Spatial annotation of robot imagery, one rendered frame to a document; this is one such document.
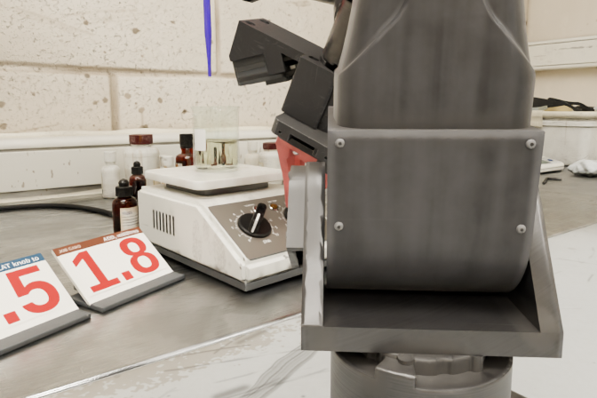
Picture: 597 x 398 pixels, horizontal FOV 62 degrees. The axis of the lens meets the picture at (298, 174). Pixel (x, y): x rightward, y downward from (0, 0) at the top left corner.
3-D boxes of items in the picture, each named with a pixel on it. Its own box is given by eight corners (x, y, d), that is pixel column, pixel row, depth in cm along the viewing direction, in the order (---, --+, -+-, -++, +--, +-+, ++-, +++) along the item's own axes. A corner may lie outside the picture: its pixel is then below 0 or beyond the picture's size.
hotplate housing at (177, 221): (349, 264, 50) (350, 186, 49) (244, 298, 41) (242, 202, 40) (224, 225, 66) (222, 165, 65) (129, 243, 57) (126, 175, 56)
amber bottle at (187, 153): (202, 192, 91) (201, 132, 90) (199, 196, 87) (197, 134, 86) (178, 192, 91) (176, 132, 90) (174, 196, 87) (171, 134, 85)
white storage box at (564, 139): (643, 159, 147) (648, 110, 145) (587, 169, 125) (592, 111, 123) (541, 152, 172) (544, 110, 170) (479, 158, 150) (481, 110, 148)
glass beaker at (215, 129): (234, 177, 52) (233, 99, 51) (184, 176, 52) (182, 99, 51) (247, 170, 58) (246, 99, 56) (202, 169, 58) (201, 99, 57)
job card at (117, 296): (185, 278, 46) (183, 234, 45) (102, 313, 38) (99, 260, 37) (139, 267, 49) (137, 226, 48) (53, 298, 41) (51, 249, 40)
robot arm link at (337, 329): (292, 157, 21) (278, 175, 15) (507, 158, 20) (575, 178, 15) (292, 299, 22) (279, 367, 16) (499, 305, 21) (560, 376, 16)
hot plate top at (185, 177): (293, 179, 54) (293, 171, 54) (198, 191, 46) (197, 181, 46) (230, 168, 63) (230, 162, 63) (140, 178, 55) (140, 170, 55)
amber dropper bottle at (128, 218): (107, 235, 61) (105, 179, 60) (124, 229, 64) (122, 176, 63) (127, 237, 60) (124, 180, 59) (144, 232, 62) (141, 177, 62)
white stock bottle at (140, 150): (131, 200, 83) (129, 136, 82) (121, 195, 88) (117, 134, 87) (166, 196, 87) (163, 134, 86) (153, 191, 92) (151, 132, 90)
